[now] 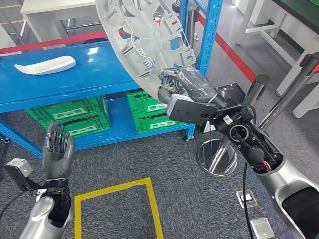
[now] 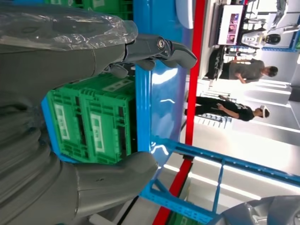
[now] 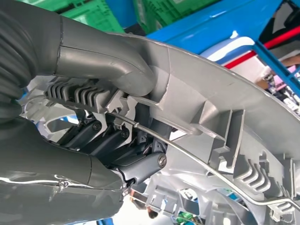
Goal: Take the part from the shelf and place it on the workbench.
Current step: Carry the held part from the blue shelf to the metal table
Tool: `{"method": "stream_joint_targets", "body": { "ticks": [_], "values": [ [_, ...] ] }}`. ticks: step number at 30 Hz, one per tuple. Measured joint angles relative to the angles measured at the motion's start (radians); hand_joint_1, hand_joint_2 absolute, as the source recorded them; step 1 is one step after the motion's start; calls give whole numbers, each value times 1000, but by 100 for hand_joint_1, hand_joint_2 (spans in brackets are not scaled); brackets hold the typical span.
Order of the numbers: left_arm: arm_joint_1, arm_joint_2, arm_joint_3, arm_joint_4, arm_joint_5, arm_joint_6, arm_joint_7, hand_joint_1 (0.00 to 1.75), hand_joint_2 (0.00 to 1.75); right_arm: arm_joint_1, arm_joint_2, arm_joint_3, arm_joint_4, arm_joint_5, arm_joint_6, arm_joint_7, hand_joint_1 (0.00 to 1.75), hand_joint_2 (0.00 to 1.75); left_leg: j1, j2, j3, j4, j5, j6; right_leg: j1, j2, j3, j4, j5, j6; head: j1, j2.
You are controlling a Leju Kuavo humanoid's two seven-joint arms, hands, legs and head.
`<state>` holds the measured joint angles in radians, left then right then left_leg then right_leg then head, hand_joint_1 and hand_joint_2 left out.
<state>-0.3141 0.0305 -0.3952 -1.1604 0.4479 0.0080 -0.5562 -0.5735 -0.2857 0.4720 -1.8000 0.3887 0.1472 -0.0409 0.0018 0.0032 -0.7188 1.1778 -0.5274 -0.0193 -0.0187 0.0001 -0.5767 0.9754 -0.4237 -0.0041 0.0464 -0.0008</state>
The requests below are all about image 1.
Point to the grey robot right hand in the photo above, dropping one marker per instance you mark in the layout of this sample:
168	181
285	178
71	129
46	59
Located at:
196	85

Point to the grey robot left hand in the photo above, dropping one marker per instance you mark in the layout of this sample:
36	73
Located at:
58	161

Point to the silver plastic wheel hubcap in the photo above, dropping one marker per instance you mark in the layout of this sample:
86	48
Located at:
149	33

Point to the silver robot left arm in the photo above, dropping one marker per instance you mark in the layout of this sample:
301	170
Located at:
39	217

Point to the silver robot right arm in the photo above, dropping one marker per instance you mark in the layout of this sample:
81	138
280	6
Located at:
279	178

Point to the blue metal shelf rack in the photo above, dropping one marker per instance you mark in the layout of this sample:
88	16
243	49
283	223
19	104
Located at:
75	82

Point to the white curved plastic part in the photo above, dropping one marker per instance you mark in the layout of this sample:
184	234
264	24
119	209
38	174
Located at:
44	66

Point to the white workbench with green top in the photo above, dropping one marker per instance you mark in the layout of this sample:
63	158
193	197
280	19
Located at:
294	43

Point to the black box with white label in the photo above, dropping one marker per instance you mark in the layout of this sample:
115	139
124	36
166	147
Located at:
231	90

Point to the yellow floor tape square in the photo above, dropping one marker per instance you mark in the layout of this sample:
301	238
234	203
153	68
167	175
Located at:
152	204

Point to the open steel floor socket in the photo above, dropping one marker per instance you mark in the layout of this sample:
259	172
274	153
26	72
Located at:
246	199

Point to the white table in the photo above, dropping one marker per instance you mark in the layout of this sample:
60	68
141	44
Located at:
50	10

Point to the closed steel floor socket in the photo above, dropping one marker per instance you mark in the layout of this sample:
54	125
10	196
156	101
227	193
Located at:
261	228

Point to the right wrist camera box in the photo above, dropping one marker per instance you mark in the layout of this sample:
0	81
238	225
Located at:
189	110

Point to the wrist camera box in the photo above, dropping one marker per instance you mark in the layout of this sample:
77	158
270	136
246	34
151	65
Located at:
189	110
17	168

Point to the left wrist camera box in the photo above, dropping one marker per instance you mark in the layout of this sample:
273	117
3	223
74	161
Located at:
17	168

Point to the dark stanchion post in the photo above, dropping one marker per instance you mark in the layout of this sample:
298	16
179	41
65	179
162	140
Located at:
192	26

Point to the chrome stanchion post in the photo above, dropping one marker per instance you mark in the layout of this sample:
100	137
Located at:
216	158

